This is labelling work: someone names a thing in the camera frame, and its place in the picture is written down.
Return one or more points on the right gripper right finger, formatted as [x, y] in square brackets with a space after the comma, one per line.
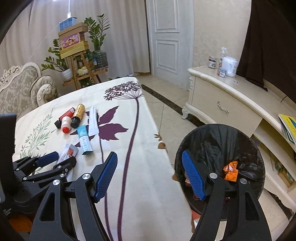
[245, 218]

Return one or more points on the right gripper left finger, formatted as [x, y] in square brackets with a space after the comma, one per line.
[54, 221]

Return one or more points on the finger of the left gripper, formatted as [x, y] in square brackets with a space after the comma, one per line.
[28, 165]
[59, 171]

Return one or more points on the white red sachet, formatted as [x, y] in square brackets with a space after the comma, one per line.
[69, 151]

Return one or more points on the blue white tube box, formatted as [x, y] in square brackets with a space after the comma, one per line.
[84, 141]

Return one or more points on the orange snack wrapper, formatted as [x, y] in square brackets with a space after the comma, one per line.
[231, 172]

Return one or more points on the red bottle black cap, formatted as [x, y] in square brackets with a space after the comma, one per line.
[68, 113]

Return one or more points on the white bottle red cap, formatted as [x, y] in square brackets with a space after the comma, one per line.
[66, 125]

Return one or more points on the white paper strip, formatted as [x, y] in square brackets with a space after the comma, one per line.
[93, 125]

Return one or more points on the gold bottle black cap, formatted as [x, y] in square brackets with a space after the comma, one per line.
[77, 116]

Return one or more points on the black lined trash bin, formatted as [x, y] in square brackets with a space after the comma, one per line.
[217, 145]

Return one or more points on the cream ornate sofa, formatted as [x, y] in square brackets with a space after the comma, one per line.
[24, 89]

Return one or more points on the floral cream tablecloth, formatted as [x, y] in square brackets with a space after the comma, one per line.
[143, 202]

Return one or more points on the wooden plant stand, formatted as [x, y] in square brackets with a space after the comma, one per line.
[82, 66]

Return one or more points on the potted plant white pot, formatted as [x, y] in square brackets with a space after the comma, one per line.
[56, 63]

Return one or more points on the yellow blue book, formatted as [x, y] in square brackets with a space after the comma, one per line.
[288, 126]

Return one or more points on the cream TV cabinet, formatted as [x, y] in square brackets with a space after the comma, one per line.
[235, 102]

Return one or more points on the stacked gift boxes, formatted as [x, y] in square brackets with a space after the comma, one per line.
[72, 37]

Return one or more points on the small tin can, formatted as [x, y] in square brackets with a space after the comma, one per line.
[221, 72]

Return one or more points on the tall plant dark pot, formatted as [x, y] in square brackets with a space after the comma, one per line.
[97, 33]

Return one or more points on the white plastic jug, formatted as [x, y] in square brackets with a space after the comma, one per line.
[230, 65]

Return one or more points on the small dark jar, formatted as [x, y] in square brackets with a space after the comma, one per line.
[212, 62]

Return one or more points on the white spray bottle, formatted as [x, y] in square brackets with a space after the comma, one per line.
[222, 55]

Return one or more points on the dark cloth covered TV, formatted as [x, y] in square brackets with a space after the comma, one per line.
[269, 49]

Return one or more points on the white panel door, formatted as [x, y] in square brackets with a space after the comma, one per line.
[170, 26]

